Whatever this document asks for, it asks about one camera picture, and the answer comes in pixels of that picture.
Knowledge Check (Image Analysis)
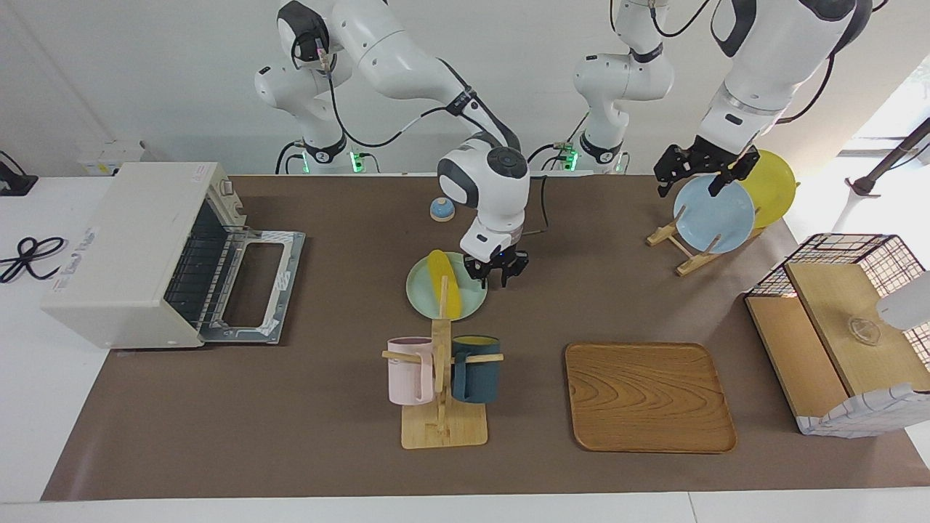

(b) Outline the yellow corn cob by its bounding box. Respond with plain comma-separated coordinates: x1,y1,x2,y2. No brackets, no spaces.
426,249,463,320

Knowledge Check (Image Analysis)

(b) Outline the mint green plate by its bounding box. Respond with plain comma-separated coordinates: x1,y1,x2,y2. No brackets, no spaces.
405,251,489,321

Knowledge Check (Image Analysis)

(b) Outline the toaster oven glass door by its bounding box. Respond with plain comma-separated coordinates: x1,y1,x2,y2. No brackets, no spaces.
198,227,307,345

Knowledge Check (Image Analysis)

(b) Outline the cream toaster oven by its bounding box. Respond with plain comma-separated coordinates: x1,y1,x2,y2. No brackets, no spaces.
41,162,251,351

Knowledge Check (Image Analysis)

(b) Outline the light blue plate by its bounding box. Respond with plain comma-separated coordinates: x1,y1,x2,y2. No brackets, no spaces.
673,174,756,255

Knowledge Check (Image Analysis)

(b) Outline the yellow plate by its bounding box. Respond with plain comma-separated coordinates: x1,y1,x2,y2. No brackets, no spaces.
737,149,798,230

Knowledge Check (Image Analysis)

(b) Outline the wooden plate rack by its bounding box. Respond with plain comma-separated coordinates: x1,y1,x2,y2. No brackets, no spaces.
646,206,767,277

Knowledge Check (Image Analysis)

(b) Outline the dark blue mug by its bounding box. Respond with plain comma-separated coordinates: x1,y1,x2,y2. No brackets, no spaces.
450,335,502,405

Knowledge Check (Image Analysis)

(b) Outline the pink mug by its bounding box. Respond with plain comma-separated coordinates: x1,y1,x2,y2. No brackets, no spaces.
387,336,436,406

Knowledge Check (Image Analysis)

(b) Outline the wooden mug rack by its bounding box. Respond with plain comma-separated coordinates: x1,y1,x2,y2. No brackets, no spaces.
381,275,505,450

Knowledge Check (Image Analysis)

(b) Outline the large wooden basket board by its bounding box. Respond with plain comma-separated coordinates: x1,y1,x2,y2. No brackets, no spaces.
786,261,930,397

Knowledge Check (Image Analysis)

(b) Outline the black tripod leg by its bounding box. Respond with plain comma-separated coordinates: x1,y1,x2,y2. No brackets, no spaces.
845,116,930,197

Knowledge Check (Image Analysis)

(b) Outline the narrow wooden basket board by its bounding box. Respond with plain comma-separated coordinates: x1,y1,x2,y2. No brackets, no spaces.
746,295,849,418

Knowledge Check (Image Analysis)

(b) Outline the brown wooden tray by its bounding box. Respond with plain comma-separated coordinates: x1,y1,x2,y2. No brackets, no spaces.
565,342,737,454

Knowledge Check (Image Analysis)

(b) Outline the brown table mat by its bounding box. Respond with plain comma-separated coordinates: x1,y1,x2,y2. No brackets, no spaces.
40,174,930,502

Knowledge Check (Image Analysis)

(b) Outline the small clear glass object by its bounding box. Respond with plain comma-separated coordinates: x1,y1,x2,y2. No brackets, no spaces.
848,317,882,346

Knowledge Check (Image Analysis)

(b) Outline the white blurry cylinder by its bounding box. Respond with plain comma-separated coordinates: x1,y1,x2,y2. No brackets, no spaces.
876,270,930,331

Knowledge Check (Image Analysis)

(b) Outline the black stand foot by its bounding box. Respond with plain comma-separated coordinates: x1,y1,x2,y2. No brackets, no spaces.
0,150,39,197

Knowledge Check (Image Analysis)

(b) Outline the black left base cable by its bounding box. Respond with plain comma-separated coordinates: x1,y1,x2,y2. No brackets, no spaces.
522,109,591,172

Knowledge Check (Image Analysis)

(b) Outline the black base cable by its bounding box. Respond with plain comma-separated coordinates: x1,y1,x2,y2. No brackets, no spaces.
275,140,310,175
522,109,591,172

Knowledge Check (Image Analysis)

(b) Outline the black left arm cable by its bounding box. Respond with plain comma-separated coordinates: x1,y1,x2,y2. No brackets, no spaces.
774,54,836,126

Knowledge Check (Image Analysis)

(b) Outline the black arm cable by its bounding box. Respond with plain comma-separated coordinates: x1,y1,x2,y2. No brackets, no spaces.
291,33,473,148
774,54,836,126

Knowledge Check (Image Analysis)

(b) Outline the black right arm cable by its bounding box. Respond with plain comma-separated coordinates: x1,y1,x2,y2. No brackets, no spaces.
291,33,473,148

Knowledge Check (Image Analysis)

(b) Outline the black right base cable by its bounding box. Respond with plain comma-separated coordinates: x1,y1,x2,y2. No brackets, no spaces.
275,140,310,175

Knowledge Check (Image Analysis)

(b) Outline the wire basket with cloth lining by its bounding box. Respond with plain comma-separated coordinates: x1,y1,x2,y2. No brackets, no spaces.
745,233,930,438

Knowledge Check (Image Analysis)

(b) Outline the white wall socket box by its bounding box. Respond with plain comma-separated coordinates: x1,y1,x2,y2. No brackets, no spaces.
76,140,146,177

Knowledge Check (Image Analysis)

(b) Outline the black coiled cable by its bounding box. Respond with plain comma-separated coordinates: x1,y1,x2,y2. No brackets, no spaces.
0,237,68,284

